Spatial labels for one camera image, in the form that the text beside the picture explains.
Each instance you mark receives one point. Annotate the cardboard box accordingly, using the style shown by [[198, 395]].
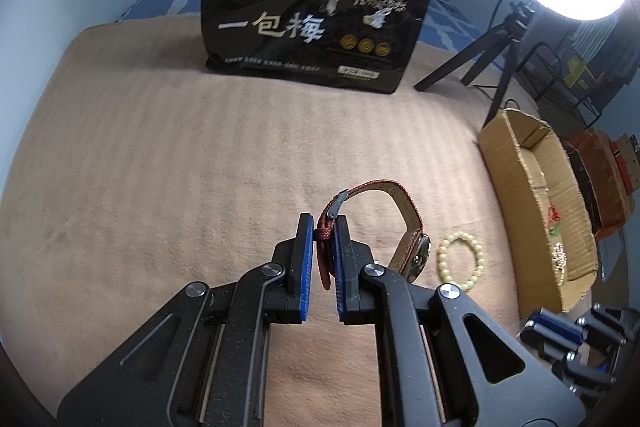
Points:
[[510, 177]]

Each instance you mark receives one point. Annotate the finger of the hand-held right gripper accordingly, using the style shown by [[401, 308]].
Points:
[[555, 347], [560, 324]]

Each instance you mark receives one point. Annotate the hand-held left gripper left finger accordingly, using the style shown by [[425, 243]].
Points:
[[302, 267]]

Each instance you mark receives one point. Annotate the yellow box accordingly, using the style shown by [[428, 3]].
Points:
[[577, 74]]

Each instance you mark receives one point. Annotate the orange box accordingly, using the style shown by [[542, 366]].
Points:
[[610, 177]]

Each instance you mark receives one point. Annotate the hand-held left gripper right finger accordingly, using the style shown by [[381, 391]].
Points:
[[342, 267]]

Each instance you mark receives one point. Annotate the black printed snack bag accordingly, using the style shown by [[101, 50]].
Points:
[[300, 7]]

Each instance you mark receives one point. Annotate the black tripod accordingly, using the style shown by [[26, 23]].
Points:
[[500, 42]]

